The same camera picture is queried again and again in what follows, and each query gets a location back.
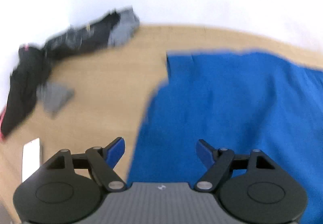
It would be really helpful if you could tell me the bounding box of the blue jacket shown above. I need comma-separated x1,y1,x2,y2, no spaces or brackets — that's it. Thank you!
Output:
128,52,322,223

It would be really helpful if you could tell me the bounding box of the white smartphone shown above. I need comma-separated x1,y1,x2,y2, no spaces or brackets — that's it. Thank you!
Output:
21,138,43,182

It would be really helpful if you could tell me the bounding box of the small grey cloth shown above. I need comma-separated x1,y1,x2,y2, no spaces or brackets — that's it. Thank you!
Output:
36,82,75,118

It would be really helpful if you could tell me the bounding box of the black garment pink trim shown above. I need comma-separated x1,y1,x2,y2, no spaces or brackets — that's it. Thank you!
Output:
1,45,51,139

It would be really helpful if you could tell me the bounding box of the black patterned shirt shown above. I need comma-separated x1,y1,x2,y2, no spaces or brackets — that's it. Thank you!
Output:
43,11,120,60

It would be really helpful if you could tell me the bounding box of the grey t-shirt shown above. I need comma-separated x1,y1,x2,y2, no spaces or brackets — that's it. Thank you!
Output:
107,7,140,47

